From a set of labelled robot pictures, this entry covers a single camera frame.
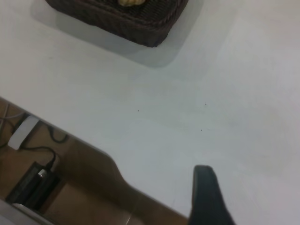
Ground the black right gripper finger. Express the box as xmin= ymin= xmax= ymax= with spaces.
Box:
xmin=188 ymin=165 xmax=236 ymax=225

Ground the dark brown wicker basket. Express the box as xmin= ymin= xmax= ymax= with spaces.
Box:
xmin=44 ymin=0 xmax=189 ymax=48

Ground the striped orange bread roll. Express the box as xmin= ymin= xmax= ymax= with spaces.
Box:
xmin=118 ymin=0 xmax=145 ymax=7

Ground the black power adapter brick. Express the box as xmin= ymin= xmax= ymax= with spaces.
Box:
xmin=5 ymin=161 xmax=62 ymax=210

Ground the white power strip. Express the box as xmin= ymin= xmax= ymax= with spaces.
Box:
xmin=7 ymin=116 xmax=41 ymax=150

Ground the black adapter cable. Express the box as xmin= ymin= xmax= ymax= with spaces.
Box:
xmin=20 ymin=146 xmax=57 ymax=170

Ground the black looped cable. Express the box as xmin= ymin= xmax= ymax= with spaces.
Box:
xmin=45 ymin=123 xmax=68 ymax=143

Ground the grey metal frame piece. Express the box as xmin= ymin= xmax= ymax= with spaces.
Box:
xmin=0 ymin=201 xmax=56 ymax=225

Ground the grey thin cable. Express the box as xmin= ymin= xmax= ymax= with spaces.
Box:
xmin=0 ymin=103 xmax=27 ymax=128

